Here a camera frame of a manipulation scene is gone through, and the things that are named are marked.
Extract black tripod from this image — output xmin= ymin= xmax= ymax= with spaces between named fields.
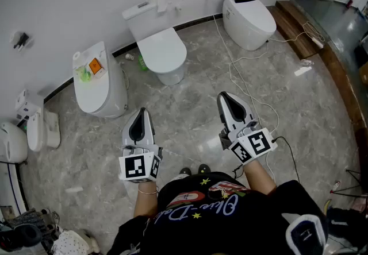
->
xmin=329 ymin=168 xmax=368 ymax=199

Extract person's right forearm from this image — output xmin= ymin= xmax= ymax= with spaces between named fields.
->
xmin=243 ymin=159 xmax=277 ymax=196

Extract white smart toilet black panel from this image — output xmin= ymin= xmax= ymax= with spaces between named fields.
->
xmin=222 ymin=0 xmax=277 ymax=52

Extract wooden step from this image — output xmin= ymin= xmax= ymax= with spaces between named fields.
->
xmin=266 ymin=0 xmax=326 ymax=60

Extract small white toilet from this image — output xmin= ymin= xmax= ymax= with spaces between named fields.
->
xmin=26 ymin=104 xmax=62 ymax=153

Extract long white floor cable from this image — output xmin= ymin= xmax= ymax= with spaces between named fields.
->
xmin=212 ymin=14 xmax=325 ymax=183

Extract black headphones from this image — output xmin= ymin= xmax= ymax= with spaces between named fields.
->
xmin=13 ymin=223 xmax=43 ymax=248

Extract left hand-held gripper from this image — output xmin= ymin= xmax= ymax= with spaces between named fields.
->
xmin=118 ymin=107 xmax=163 ymax=184

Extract orange tissue box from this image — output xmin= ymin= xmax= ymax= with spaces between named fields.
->
xmin=89 ymin=58 xmax=104 ymax=76

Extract green bottle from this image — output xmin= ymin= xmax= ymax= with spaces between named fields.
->
xmin=137 ymin=55 xmax=149 ymax=72

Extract white toilet with tank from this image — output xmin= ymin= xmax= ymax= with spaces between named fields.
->
xmin=121 ymin=2 xmax=188 ymax=87

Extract person's left forearm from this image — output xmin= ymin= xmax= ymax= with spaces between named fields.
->
xmin=133 ymin=181 xmax=159 ymax=219

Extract person's black printed t-shirt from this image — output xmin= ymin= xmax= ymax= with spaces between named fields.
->
xmin=107 ymin=172 xmax=330 ymax=255

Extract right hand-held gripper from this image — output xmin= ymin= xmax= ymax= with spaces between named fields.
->
xmin=217 ymin=91 xmax=278 ymax=166

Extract black cable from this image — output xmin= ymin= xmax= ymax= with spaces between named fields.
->
xmin=271 ymin=136 xmax=301 ymax=183

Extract white dotted cloth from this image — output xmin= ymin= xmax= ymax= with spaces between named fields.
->
xmin=52 ymin=230 xmax=90 ymax=255

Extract wall holder with black item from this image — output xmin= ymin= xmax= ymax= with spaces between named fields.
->
xmin=9 ymin=30 xmax=35 ymax=53

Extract white tankless smart toilet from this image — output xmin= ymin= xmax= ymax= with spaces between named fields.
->
xmin=72 ymin=41 xmax=129 ymax=119

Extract green plastic packet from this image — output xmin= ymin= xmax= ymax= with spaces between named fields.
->
xmin=76 ymin=64 xmax=93 ymax=83

